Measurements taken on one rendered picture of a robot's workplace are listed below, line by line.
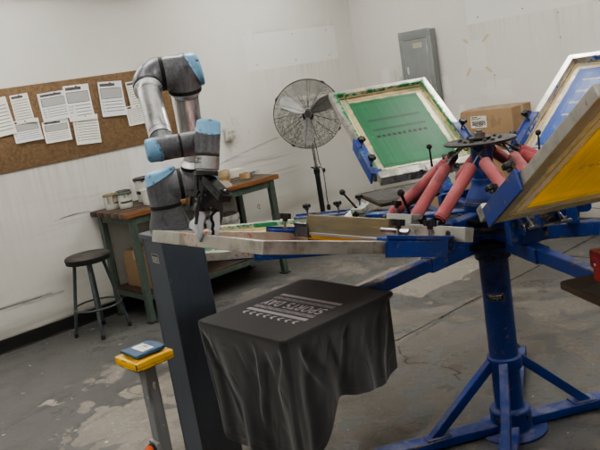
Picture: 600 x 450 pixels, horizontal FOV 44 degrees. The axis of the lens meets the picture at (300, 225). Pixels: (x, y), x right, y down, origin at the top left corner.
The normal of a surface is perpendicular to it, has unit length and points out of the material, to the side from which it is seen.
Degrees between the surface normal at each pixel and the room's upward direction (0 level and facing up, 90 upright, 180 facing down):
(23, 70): 90
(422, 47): 90
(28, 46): 90
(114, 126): 90
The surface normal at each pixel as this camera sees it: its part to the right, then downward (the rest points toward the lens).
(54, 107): 0.65, 0.02
